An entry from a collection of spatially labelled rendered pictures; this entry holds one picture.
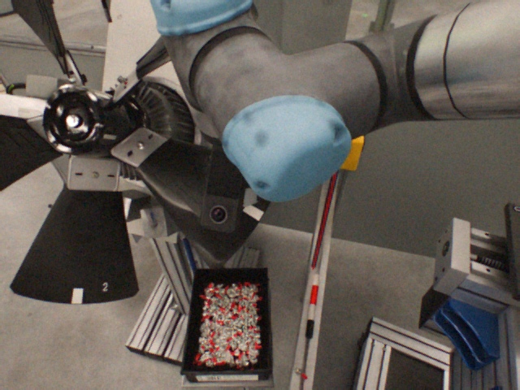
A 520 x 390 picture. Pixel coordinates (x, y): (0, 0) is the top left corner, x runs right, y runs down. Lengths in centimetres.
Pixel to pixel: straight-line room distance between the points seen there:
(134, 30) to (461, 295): 96
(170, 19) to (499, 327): 75
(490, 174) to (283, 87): 140
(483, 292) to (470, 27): 60
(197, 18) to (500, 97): 19
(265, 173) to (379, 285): 166
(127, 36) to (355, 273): 148
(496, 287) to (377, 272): 115
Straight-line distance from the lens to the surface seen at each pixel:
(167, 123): 71
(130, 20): 96
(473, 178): 156
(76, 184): 68
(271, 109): 19
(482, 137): 143
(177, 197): 55
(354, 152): 79
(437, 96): 24
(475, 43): 23
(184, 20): 25
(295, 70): 22
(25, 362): 189
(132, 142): 63
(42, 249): 72
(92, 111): 61
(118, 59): 95
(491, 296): 77
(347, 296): 174
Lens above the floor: 152
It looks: 46 degrees down
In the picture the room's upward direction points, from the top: straight up
